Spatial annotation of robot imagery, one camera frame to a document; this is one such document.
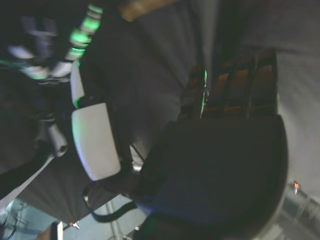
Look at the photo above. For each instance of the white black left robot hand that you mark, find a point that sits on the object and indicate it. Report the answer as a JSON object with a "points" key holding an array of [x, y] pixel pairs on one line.
{"points": [[212, 175]]}

